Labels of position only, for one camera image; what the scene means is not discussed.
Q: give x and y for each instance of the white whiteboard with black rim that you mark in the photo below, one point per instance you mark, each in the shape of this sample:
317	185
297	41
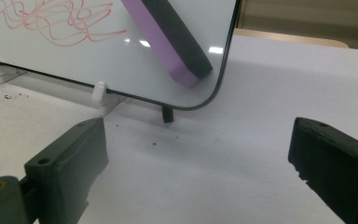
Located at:
112	65

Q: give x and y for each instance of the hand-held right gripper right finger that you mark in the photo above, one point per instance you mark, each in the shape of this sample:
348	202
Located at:
338	168

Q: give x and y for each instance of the black board support leg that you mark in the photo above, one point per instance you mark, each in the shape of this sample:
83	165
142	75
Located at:
167	115

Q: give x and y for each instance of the purple and black whiteboard eraser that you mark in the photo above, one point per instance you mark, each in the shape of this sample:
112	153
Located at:
171	40

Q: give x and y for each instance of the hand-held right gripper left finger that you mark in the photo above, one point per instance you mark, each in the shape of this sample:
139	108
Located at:
65	168

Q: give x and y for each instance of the wooden table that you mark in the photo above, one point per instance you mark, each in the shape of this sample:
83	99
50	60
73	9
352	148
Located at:
292	38

